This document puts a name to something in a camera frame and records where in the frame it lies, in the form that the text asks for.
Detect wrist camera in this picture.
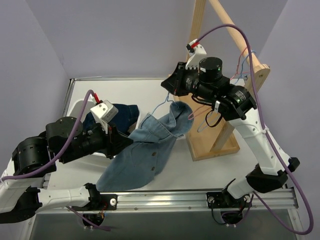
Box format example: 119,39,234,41
185,39,207,70
90,100,119,134

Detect light blue denim skirt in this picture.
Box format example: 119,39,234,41
96,101,193,192

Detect aluminium mounting rail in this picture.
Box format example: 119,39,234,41
37,187,298,213

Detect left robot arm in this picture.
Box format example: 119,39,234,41
0,116,133,224

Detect blue wire hanger front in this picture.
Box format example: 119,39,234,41
196,55,251,133

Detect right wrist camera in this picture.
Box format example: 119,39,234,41
185,39,207,70

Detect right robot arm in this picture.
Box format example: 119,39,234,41
161,57,300,207

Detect wooden clothes rack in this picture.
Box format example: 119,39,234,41
173,0,270,161

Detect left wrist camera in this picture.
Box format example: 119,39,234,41
90,100,119,134

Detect dark blue denim skirt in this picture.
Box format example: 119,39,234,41
82,103,140,136

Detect pink wire hanger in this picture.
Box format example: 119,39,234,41
188,47,249,120

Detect white plastic basket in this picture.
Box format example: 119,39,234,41
66,99,142,162

